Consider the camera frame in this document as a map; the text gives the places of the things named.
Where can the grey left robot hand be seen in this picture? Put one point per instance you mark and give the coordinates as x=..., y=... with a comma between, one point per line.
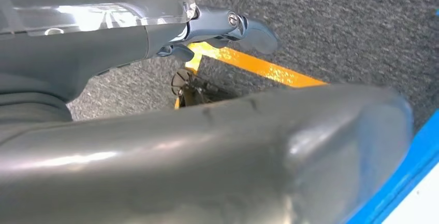
x=205, y=167

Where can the blue metal shelf rack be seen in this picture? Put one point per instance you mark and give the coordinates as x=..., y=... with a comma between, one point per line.
x=411, y=171

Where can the yellow floor tape square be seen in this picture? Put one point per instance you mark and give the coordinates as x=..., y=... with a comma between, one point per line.
x=260, y=68

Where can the white plastic bin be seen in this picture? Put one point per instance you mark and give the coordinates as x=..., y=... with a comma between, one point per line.
x=422, y=205

